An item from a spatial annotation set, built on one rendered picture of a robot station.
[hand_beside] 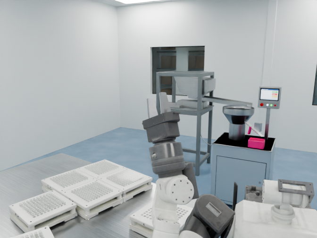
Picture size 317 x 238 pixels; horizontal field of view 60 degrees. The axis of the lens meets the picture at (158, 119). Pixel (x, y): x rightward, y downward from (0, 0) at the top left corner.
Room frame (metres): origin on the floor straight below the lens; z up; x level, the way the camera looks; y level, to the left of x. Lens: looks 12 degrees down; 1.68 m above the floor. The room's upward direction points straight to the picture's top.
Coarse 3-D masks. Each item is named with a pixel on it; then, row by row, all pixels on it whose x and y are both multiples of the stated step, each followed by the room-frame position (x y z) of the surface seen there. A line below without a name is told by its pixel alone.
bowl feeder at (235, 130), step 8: (224, 112) 3.12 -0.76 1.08; (232, 112) 3.03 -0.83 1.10; (240, 112) 2.99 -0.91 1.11; (248, 112) 3.00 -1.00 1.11; (232, 120) 3.08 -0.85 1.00; (240, 120) 3.04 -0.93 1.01; (232, 128) 3.11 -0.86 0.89; (240, 128) 3.08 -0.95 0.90; (256, 128) 2.99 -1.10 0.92; (232, 136) 3.11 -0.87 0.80; (240, 136) 3.08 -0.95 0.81
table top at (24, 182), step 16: (48, 160) 2.13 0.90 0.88; (64, 160) 2.13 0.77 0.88; (80, 160) 2.13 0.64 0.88; (0, 176) 1.81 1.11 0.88; (16, 176) 1.81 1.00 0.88; (32, 176) 1.81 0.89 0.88; (48, 176) 1.81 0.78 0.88; (0, 192) 1.57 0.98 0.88; (16, 192) 1.57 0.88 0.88; (32, 192) 1.57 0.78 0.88; (144, 192) 1.57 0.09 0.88; (0, 208) 1.38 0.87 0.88; (112, 208) 1.38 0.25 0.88; (128, 208) 1.38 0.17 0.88; (0, 224) 1.23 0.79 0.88; (16, 224) 1.23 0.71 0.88; (64, 224) 1.23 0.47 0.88; (80, 224) 1.23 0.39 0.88; (96, 224) 1.23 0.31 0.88; (112, 224) 1.23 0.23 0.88; (128, 224) 1.23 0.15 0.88
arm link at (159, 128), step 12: (144, 120) 0.74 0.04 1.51; (156, 120) 0.71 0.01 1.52; (168, 120) 0.69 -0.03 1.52; (156, 132) 0.71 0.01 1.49; (168, 132) 0.68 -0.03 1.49; (156, 144) 0.69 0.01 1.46; (168, 144) 0.67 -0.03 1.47; (180, 144) 0.69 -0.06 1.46; (156, 156) 0.67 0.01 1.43; (168, 156) 0.66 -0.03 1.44; (180, 156) 0.67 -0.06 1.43
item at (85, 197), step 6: (84, 186) 1.49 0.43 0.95; (90, 186) 1.49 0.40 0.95; (96, 186) 1.49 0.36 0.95; (102, 186) 1.49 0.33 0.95; (72, 192) 1.42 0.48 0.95; (78, 192) 1.41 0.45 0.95; (84, 192) 1.41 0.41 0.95; (96, 192) 1.42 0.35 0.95; (102, 192) 1.41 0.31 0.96; (108, 192) 1.42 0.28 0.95; (84, 198) 1.34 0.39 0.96; (90, 198) 1.34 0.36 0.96; (96, 198) 1.36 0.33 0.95
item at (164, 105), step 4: (160, 92) 0.74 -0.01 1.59; (164, 92) 0.75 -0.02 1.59; (160, 96) 0.73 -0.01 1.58; (164, 96) 0.74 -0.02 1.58; (160, 100) 0.73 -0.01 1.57; (164, 100) 0.73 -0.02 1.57; (160, 104) 0.72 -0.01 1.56; (164, 104) 0.72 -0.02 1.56; (168, 104) 0.74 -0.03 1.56; (160, 108) 0.72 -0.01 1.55; (164, 108) 0.72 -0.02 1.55; (168, 108) 0.73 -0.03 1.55; (164, 112) 0.71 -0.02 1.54
